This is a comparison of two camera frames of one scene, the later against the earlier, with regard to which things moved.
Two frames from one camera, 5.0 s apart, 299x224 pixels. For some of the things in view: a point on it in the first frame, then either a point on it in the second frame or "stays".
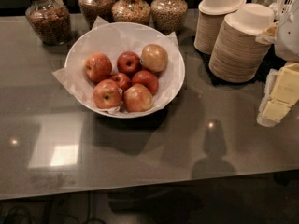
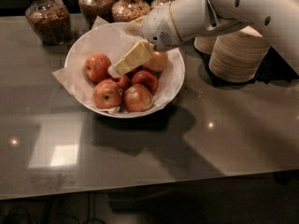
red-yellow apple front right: [137, 98] stays
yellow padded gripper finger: [281, 91] -> [160, 30]
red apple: [98, 66] stays
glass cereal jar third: [130, 7] stays
